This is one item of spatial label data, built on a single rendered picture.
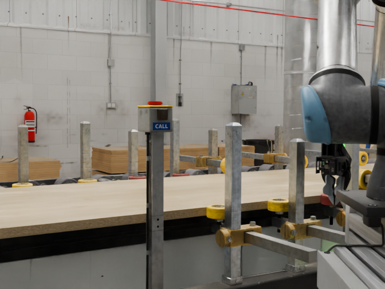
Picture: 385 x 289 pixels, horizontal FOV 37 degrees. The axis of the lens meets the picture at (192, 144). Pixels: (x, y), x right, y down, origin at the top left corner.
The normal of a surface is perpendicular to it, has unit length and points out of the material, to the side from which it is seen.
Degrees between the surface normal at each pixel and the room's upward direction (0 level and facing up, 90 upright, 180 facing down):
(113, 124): 90
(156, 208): 90
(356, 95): 48
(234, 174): 90
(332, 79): 55
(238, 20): 90
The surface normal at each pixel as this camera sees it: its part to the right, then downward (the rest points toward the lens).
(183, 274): 0.54, 0.05
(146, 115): -0.84, 0.03
